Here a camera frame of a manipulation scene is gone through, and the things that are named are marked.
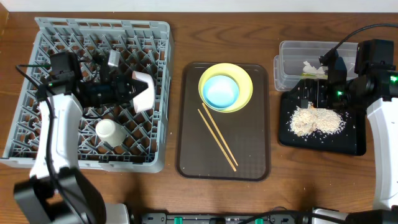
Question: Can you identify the food scraps pile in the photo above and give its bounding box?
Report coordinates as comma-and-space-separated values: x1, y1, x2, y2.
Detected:
288, 103, 346, 136

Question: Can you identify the lower wooden chopstick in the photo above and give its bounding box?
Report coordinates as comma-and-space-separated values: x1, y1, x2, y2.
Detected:
197, 109, 237, 172

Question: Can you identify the clear plastic bin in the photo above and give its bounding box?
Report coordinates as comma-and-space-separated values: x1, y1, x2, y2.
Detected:
274, 40, 358, 91

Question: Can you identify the dark brown serving tray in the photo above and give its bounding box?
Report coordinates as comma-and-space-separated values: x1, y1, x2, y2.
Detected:
176, 63, 271, 181

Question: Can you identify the yellow round plate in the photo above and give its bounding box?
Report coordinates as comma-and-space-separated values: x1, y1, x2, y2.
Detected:
198, 63, 254, 113

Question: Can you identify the black waste tray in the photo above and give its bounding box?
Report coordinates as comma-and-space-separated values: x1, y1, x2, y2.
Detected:
278, 79, 366, 156

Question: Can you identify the white cup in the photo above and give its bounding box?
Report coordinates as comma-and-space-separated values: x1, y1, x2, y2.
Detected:
95, 119, 126, 147

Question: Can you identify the green snack wrapper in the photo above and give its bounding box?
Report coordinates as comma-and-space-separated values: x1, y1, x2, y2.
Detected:
301, 73, 328, 79

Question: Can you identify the grey plastic dishwasher rack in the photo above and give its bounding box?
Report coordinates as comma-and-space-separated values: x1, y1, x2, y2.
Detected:
1, 17, 173, 173

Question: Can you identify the white tissue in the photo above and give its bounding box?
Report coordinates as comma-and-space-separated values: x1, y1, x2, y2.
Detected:
303, 61, 325, 76

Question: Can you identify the upper wooden chopstick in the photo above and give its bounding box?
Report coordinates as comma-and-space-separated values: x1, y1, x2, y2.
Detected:
202, 102, 238, 166

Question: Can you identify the wooden chopstick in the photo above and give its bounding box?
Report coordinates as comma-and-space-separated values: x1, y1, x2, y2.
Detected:
202, 102, 238, 166
197, 109, 237, 172

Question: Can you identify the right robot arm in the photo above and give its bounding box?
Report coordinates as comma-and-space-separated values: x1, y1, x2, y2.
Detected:
283, 39, 397, 223

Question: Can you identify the light blue bowl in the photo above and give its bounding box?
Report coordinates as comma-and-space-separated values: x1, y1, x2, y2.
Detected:
202, 75, 239, 110

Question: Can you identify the pink bowl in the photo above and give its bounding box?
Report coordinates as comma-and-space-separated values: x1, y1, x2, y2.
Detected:
132, 72, 155, 113

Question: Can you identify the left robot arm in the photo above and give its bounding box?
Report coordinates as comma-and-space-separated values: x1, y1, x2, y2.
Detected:
14, 50, 155, 223

